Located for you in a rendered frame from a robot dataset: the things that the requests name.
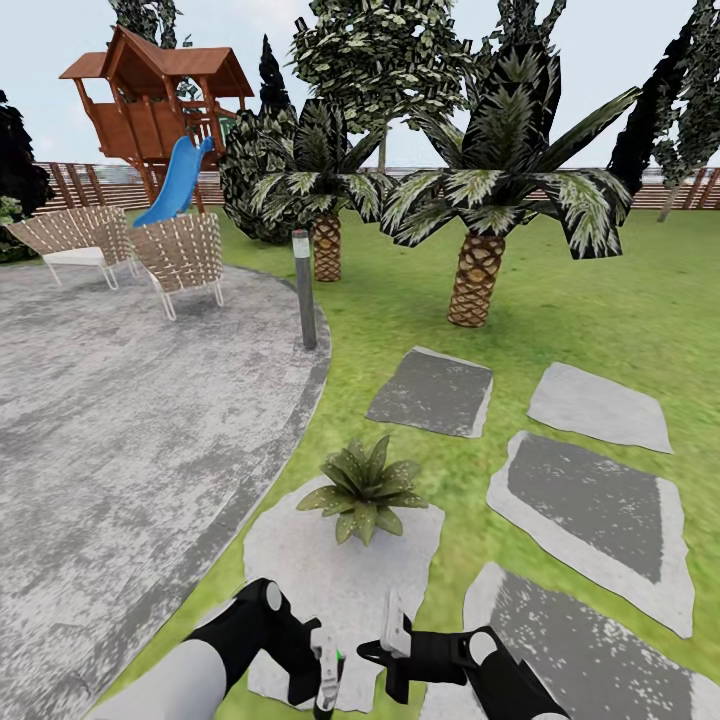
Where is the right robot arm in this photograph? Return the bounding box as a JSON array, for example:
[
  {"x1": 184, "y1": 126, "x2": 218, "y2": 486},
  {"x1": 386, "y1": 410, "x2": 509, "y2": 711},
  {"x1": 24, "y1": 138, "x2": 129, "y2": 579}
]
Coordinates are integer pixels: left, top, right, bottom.
[{"x1": 356, "y1": 587, "x2": 567, "y2": 720}]

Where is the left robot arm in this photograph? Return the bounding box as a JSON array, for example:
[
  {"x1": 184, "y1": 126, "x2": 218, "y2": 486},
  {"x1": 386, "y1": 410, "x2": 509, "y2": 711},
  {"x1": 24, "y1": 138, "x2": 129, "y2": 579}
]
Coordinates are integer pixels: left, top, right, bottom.
[{"x1": 83, "y1": 577, "x2": 339, "y2": 720}]

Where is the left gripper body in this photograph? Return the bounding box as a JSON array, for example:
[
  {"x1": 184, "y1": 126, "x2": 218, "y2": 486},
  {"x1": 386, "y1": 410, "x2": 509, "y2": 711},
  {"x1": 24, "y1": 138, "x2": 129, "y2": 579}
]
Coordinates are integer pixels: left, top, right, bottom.
[{"x1": 271, "y1": 618, "x2": 328, "y2": 708}]

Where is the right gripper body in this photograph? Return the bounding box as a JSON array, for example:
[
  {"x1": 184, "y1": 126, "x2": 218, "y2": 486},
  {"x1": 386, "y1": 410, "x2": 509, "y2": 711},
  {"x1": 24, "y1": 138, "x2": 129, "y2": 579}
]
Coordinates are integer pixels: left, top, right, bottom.
[{"x1": 385, "y1": 615, "x2": 440, "y2": 705}]

